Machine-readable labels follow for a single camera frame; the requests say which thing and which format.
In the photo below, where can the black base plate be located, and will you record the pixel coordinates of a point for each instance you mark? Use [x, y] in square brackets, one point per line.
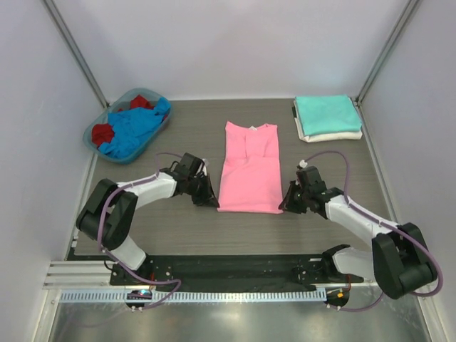
[308, 268]

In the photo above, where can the blue plastic basket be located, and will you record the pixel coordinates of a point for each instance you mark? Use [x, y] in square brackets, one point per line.
[124, 103]

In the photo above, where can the red t shirt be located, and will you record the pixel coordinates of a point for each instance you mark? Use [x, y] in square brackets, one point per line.
[103, 133]

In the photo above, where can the blue t shirt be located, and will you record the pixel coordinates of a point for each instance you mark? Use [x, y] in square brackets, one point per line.
[133, 128]

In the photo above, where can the pink t shirt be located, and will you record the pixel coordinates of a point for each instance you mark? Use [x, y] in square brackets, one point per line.
[251, 173]

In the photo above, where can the white folded t shirt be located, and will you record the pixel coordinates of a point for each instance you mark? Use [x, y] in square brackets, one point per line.
[322, 137]

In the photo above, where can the slotted cable duct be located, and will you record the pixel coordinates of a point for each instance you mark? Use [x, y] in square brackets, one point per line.
[129, 296]

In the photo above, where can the teal folded t shirt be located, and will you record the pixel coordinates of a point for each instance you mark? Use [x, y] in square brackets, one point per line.
[327, 115]

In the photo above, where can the right aluminium frame post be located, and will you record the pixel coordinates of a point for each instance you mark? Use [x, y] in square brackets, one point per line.
[398, 30]

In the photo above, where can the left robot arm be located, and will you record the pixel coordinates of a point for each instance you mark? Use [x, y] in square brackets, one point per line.
[107, 215]

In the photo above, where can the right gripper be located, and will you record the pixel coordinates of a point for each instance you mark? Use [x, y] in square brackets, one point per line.
[299, 198]

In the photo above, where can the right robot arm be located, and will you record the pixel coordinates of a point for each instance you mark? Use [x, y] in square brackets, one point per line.
[398, 260]

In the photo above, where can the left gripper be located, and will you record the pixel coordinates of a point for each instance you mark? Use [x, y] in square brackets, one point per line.
[201, 186]

